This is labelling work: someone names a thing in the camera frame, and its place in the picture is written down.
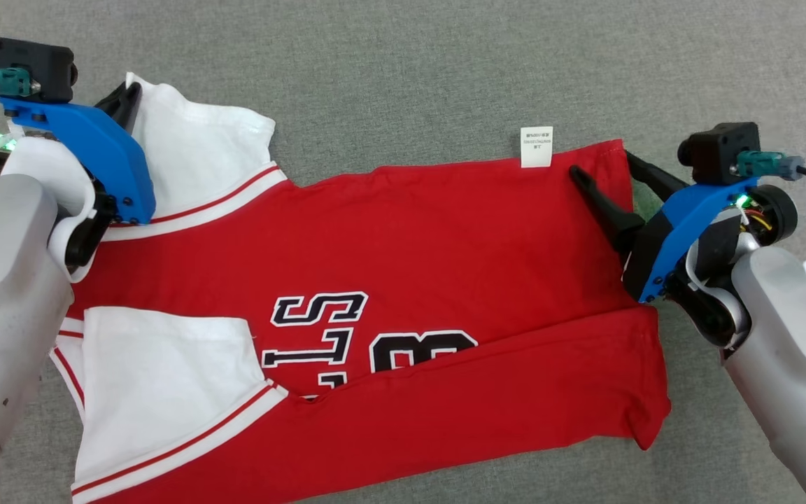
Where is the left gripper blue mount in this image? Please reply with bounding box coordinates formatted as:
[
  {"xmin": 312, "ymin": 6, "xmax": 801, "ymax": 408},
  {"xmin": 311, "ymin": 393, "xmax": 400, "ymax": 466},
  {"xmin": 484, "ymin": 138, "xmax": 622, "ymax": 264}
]
[{"xmin": 0, "ymin": 82, "xmax": 157, "ymax": 282}]

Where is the red and white jersey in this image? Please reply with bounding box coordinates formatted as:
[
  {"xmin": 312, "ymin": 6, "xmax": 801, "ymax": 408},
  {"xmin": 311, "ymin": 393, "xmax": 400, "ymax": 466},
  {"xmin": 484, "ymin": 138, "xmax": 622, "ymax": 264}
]
[{"xmin": 50, "ymin": 72, "xmax": 671, "ymax": 504}]

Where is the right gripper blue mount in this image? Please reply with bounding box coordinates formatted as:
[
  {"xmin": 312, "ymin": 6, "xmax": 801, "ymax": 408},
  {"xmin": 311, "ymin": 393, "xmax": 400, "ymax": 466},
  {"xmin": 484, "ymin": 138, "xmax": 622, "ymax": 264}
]
[{"xmin": 570, "ymin": 150, "xmax": 799, "ymax": 349}]

